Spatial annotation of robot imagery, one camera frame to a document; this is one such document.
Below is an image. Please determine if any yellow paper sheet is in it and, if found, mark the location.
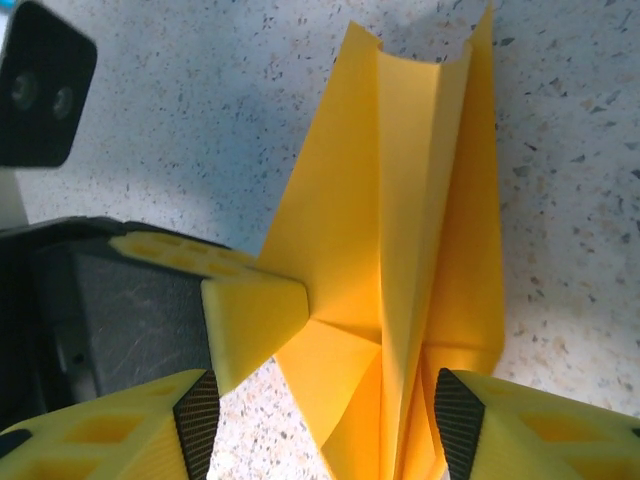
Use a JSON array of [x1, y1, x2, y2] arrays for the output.
[[257, 0, 506, 480]]

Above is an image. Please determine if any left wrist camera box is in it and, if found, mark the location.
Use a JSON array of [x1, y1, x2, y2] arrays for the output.
[[0, 0, 98, 170]]

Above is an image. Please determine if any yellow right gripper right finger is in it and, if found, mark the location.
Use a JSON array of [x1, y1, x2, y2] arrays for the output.
[[432, 367, 640, 480]]

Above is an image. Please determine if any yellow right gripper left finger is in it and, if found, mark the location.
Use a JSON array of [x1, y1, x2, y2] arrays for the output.
[[0, 368, 222, 480]]

